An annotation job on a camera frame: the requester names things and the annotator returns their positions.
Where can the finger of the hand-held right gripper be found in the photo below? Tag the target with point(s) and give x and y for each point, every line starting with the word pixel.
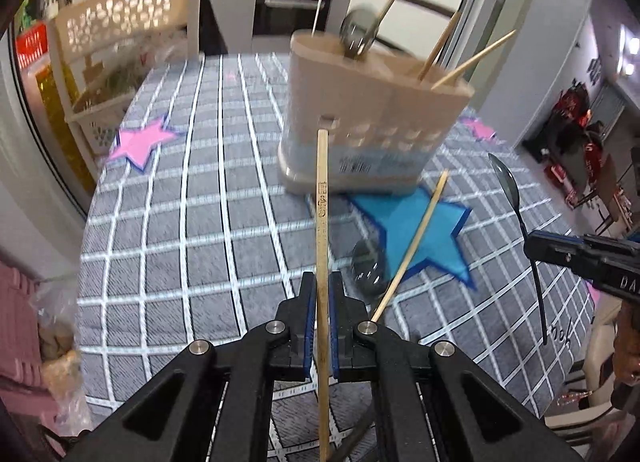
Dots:
pixel 555 237
pixel 555 254

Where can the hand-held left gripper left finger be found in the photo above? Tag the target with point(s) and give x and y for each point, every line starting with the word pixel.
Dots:
pixel 310 337

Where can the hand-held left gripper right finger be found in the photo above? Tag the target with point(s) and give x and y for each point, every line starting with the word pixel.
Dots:
pixel 335 337

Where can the beige plastic utensil holder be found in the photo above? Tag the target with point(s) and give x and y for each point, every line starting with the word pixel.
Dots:
pixel 370 107

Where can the person's right hand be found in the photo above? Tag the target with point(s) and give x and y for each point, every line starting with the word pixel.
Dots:
pixel 630 342

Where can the red box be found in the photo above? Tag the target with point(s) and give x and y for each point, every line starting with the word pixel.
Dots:
pixel 557 171

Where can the beige chair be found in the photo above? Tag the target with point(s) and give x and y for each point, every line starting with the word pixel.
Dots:
pixel 602 342

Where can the blue star sticker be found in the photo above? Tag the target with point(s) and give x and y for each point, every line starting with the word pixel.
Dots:
pixel 435 237

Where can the dark and red hanging clothes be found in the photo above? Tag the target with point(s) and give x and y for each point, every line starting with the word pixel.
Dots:
pixel 575 117

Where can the pink star sticker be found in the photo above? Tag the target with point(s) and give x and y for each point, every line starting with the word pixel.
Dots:
pixel 140 142
pixel 480 129

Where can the clear bag of nuts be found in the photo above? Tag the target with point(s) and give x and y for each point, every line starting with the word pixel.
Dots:
pixel 60 357

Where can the stack of pink plastic stools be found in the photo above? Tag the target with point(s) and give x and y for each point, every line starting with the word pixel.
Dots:
pixel 20 332

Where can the white rod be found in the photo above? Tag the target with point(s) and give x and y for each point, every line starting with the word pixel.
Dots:
pixel 317 12

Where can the built-in black oven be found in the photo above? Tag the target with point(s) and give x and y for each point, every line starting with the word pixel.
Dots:
pixel 285 7

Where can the yellow oil bottle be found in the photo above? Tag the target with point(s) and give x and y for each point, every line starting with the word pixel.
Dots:
pixel 55 107

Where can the beige flower pattern storage cart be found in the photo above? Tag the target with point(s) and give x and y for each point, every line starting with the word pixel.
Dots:
pixel 125 7

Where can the red plastic basket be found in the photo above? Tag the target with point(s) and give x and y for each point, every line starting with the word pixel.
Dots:
pixel 32 47

